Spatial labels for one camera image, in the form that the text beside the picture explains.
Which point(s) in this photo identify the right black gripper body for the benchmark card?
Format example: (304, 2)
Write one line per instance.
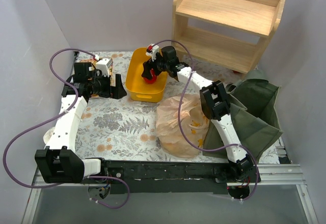
(153, 63)

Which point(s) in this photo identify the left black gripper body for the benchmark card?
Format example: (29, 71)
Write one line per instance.
(111, 88)

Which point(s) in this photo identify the red apple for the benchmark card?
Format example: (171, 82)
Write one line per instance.
(152, 79)

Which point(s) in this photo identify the yellow plastic bin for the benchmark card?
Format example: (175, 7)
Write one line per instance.
(138, 88)

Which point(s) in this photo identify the orange plastic grocery bag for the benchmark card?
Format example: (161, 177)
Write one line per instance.
(178, 132)

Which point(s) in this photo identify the dark green tote bag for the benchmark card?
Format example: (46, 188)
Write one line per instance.
(253, 112)

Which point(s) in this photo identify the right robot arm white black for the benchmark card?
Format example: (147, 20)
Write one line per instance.
(214, 100)

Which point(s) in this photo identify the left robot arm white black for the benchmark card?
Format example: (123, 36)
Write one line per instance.
(58, 162)

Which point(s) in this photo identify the floral rectangular tray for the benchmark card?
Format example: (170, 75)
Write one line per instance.
(89, 61)

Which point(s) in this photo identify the floral table mat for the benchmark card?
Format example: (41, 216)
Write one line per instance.
(125, 129)

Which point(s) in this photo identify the tape roll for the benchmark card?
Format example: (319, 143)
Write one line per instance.
(48, 135)

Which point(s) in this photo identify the wooden shelf unit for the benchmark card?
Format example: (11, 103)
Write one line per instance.
(257, 17)

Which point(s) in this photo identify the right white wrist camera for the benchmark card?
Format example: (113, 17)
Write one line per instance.
(152, 50)

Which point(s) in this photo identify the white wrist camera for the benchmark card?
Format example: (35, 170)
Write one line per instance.
(152, 50)
(105, 65)

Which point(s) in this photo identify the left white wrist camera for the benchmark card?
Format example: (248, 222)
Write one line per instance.
(105, 65)

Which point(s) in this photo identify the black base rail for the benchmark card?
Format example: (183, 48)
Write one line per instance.
(165, 177)

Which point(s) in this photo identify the aluminium frame rail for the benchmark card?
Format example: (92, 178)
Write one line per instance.
(280, 197)

